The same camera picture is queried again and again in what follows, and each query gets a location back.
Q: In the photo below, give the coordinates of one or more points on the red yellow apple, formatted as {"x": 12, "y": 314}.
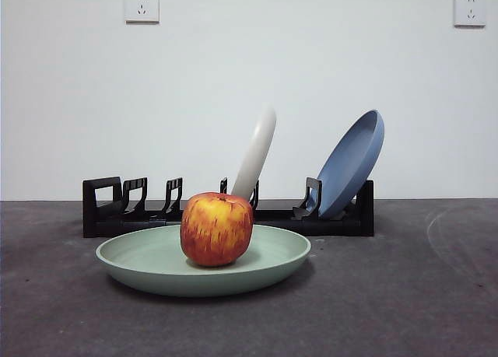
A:
{"x": 216, "y": 232}

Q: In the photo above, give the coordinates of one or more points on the green plate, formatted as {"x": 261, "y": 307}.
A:
{"x": 155, "y": 263}

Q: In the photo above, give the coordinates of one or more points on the white plate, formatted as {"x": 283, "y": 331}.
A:
{"x": 257, "y": 151}

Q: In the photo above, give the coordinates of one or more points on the blue plate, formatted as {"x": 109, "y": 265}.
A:
{"x": 350, "y": 166}

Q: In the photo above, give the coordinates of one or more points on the black plate rack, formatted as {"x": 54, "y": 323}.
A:
{"x": 88, "y": 217}

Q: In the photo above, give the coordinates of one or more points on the white wall socket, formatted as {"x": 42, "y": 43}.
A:
{"x": 469, "y": 10}
{"x": 142, "y": 5}

